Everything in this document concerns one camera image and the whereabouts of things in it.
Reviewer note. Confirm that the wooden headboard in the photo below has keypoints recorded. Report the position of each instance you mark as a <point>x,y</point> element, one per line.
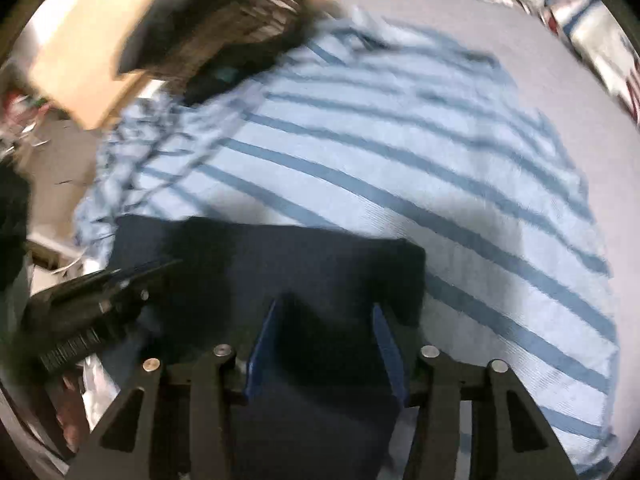
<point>75,60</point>

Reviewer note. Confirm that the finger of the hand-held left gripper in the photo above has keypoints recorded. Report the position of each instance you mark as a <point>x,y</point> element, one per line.
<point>145,272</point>

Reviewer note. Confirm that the blue striped blanket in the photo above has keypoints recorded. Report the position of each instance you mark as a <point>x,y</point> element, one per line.
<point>400,160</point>

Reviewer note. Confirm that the black cloth garment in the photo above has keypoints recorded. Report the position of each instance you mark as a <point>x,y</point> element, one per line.
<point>190,0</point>

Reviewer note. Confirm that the person's left hand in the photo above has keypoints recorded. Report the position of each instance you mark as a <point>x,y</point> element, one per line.
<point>67,420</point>

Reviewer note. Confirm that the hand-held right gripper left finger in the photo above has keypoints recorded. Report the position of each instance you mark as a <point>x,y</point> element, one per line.
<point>262,350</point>

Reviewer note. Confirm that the brown striped fringed scarf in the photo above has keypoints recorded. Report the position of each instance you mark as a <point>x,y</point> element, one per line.
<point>240,25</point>

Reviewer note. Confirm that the white red blue printed cloth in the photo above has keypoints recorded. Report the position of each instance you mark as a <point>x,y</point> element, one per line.
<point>590,25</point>

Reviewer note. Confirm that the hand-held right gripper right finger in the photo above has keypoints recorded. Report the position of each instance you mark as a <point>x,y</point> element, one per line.
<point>387,355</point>

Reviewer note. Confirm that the navy knit cardigan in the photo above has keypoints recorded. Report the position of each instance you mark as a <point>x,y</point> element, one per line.
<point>300,270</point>

